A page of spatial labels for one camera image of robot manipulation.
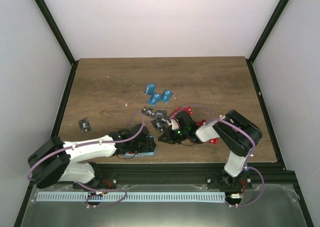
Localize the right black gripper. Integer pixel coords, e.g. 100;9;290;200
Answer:
159;127;189;145

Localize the teal leather card holder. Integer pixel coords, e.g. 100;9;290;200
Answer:
124;149;156;159

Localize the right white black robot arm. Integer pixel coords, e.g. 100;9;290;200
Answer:
158;109;263;189

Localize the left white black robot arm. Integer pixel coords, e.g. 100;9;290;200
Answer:
27;123;156;189

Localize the black card near holder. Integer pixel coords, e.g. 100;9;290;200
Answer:
151;118;167;133

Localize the black card beside blue pile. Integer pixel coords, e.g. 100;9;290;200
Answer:
141;106;156;117

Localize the red VIP card far right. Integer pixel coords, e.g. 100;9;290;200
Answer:
208;138;218;145

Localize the blue card with stripe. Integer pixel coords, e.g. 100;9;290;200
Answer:
144;83;156;96

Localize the grey metal tray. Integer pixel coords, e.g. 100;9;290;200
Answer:
21;184;307;227

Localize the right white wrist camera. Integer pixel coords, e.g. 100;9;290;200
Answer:
166;118;180;130

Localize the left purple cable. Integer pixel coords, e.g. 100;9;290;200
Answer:
27;110;146;180

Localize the purple cable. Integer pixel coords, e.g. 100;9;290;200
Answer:
27;110;146;180
172;103;257;160

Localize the black aluminium front rail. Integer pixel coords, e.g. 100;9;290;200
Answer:
32;162;296;188

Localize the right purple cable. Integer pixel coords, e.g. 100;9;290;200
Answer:
172;103;257;160

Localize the light blue slotted cable duct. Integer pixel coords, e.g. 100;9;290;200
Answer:
36;191;226;203

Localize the left black frame post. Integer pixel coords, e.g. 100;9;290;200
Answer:
26;0;77;66

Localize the black frame post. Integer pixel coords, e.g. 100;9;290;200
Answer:
26;0;77;66
248;0;298;63

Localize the right black frame post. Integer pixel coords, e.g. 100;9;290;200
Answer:
248;0;298;63

